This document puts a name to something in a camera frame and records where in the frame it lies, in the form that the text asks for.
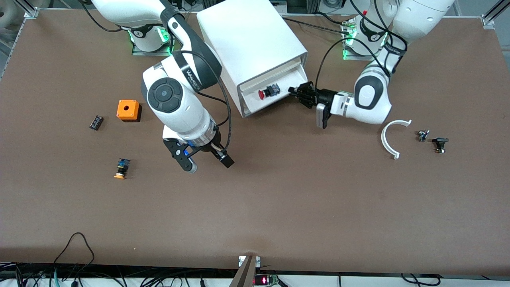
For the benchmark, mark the device with red display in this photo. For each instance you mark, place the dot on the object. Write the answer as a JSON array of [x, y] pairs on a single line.
[[263, 280]]

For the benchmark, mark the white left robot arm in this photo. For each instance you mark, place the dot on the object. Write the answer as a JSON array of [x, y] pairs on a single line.
[[370, 95]]

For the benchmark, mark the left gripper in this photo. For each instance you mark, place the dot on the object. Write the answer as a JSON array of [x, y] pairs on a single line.
[[326, 96]]

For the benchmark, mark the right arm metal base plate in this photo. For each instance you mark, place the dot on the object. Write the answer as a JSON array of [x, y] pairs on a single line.
[[137, 52]]

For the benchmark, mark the aluminium frame profile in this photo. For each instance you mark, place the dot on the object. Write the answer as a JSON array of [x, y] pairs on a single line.
[[32, 12], [488, 19]]

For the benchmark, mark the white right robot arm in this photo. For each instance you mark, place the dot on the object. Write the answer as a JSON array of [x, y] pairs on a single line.
[[175, 99]]

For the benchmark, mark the small grey metal part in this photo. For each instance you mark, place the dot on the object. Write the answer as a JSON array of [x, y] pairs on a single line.
[[422, 135]]

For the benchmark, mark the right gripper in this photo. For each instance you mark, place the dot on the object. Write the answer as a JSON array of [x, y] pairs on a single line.
[[210, 148]]

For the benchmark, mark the grey camera stand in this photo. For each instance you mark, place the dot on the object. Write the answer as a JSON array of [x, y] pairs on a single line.
[[245, 275]]

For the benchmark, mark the white curved plastic arc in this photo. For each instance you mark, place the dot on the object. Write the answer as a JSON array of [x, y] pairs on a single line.
[[383, 138]]

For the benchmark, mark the red push button switch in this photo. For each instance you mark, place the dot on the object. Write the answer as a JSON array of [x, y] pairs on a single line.
[[263, 95]]

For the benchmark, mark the small black switch part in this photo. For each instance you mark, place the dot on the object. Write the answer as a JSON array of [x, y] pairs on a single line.
[[440, 141]]

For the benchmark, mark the dark cylindrical capacitor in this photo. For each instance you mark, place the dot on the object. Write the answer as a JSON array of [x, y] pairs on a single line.
[[96, 122]]

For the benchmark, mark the orange box with hole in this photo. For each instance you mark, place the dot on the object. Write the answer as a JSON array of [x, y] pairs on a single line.
[[127, 109]]

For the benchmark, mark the yellow push button switch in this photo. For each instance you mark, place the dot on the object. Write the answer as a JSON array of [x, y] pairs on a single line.
[[122, 166]]

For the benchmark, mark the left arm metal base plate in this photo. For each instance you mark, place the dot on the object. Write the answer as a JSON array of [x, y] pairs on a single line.
[[362, 58]]

